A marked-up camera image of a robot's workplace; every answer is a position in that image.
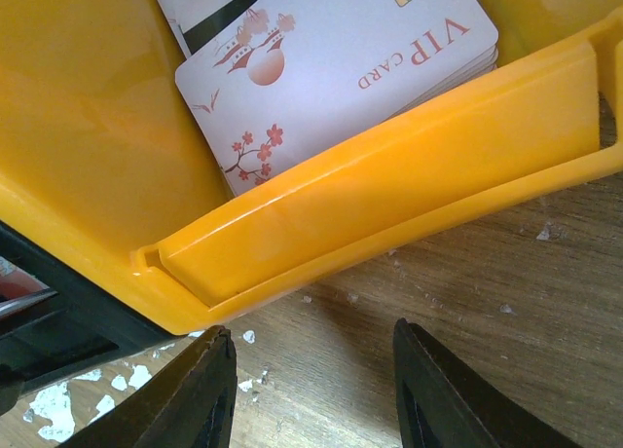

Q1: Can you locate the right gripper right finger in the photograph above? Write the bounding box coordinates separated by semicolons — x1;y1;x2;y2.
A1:
392;318;578;447

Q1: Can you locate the red white card stack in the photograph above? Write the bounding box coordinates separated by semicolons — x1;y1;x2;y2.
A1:
1;258;55;317

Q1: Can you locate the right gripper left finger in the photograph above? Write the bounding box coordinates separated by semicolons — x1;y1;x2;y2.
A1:
61;325;238;448

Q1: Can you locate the black bin left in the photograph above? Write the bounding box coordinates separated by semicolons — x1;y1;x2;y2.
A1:
1;223;175;407

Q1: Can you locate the white pink card stack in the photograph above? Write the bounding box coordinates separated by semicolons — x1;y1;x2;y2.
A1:
157;0;498;195

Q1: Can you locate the orange bin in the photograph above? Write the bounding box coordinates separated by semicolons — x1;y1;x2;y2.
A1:
1;0;622;335

